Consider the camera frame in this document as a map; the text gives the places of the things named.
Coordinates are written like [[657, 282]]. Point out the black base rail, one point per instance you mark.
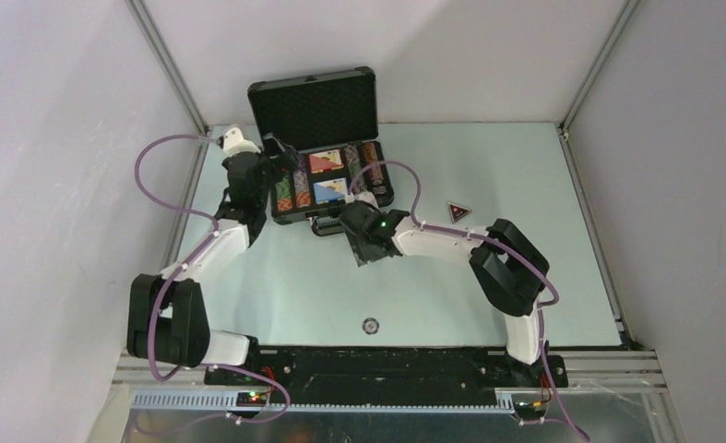
[[397, 376]]

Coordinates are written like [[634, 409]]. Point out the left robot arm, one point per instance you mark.
[[167, 317]]

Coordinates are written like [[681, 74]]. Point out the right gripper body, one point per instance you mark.
[[356, 239]]

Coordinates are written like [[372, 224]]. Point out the triangular dealer button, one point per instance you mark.
[[457, 212]]

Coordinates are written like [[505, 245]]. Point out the blue playing card box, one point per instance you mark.
[[330, 190]]

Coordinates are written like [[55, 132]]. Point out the red playing card box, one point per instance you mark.
[[325, 161]]

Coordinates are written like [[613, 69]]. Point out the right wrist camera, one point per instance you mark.
[[366, 197]]

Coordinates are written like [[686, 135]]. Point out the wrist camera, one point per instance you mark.
[[366, 197], [233, 142]]

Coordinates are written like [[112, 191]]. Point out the poker chip front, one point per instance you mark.
[[370, 326]]

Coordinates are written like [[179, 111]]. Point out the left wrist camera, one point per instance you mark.
[[233, 142]]

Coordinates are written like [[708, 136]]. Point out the black poker set case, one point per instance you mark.
[[336, 110]]

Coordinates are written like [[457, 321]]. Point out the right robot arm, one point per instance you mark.
[[510, 270]]

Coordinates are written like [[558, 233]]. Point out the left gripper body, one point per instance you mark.
[[267, 168]]

